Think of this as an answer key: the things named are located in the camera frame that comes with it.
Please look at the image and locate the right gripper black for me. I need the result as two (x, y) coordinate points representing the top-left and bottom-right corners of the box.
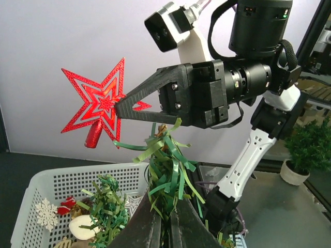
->
(115, 60), (229, 129)

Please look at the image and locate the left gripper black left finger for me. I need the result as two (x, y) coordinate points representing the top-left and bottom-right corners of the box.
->
(109, 194), (161, 248)

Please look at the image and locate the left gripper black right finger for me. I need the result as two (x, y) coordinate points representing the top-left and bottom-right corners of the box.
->
(169, 199), (221, 248)

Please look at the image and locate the red foil star ornament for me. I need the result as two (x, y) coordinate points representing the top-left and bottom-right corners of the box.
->
(60, 57), (152, 150)

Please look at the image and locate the small green christmas tree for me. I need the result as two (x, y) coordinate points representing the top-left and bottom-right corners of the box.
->
(77, 117), (233, 248)

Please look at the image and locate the white plastic basket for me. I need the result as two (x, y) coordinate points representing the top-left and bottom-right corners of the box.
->
(10, 162), (148, 247)

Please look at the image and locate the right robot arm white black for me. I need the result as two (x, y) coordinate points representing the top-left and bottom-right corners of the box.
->
(115, 1), (307, 234)

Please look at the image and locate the silver star ornament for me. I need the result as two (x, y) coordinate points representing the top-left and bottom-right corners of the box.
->
(125, 195), (143, 217)

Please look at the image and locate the wooden snowman ornament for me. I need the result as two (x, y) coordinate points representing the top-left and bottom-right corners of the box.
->
(68, 215), (101, 240)

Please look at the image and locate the red bow ornament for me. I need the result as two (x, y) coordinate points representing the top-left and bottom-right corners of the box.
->
(57, 196), (76, 215)

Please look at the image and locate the white wooden snowflake ornament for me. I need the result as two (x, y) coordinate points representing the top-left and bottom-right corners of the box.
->
(35, 198), (58, 232)

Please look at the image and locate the potted green plant background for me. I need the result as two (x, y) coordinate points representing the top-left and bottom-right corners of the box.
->
(280, 116), (330, 186)

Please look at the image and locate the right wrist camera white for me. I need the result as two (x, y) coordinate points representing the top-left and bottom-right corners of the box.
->
(144, 1), (211, 64)

